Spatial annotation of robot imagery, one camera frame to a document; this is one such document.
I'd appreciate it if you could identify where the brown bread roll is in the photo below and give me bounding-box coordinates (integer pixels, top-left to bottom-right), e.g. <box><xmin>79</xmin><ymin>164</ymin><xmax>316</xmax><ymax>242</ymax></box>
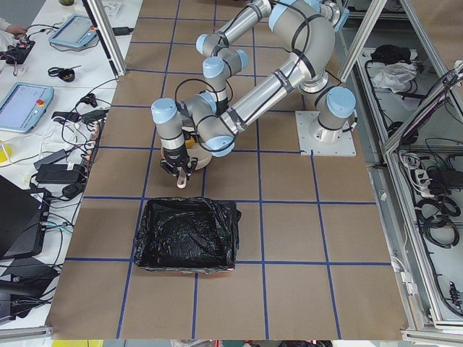
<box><xmin>185</xmin><ymin>138</ymin><xmax>198</xmax><ymax>150</ymax></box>

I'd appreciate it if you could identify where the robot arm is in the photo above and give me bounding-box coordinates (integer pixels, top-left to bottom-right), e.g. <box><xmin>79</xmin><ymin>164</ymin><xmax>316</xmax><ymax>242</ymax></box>
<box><xmin>151</xmin><ymin>1</ymin><xmax>356</xmax><ymax>184</ymax></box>
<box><xmin>196</xmin><ymin>1</ymin><xmax>349</xmax><ymax>95</ymax></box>

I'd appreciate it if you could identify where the black power adapter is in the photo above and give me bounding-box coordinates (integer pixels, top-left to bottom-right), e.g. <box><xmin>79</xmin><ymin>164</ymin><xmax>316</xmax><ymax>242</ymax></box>
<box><xmin>35</xmin><ymin>164</ymin><xmax>86</xmax><ymax>184</ymax></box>

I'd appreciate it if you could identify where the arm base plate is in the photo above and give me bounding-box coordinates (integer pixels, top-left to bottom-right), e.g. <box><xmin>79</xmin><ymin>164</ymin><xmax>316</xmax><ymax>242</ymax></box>
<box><xmin>295</xmin><ymin>111</ymin><xmax>357</xmax><ymax>157</ymax></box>

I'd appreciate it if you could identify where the blue teach pendant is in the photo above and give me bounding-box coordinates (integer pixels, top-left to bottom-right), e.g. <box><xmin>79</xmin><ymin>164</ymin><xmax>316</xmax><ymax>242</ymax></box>
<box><xmin>1</xmin><ymin>82</ymin><xmax>54</xmax><ymax>134</ymax></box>
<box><xmin>48</xmin><ymin>14</ymin><xmax>97</xmax><ymax>51</ymax></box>

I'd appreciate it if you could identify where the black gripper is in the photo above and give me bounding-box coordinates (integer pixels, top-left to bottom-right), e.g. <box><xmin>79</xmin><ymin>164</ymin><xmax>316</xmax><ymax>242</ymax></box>
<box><xmin>160</xmin><ymin>155</ymin><xmax>197</xmax><ymax>179</ymax></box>

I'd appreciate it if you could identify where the black laptop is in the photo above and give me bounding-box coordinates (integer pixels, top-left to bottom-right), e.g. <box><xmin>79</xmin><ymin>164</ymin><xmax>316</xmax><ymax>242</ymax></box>
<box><xmin>1</xmin><ymin>177</ymin><xmax>48</xmax><ymax>260</ymax></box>

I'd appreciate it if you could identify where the white dustpan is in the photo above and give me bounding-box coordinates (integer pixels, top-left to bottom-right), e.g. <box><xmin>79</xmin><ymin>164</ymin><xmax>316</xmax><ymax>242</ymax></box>
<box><xmin>158</xmin><ymin>127</ymin><xmax>212</xmax><ymax>189</ymax></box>

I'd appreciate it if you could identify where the left bin with black bag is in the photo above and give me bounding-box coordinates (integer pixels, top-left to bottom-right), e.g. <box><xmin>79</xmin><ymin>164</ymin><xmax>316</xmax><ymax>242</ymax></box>
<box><xmin>133</xmin><ymin>197</ymin><xmax>242</xmax><ymax>274</ymax></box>

